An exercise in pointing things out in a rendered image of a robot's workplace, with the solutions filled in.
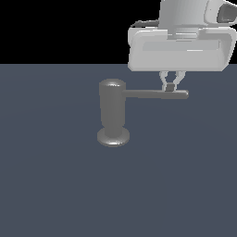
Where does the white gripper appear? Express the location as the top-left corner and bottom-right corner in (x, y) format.
(127, 25), (237, 92)

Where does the grey faucet with handle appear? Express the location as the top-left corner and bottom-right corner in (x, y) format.
(96, 78), (190, 147)

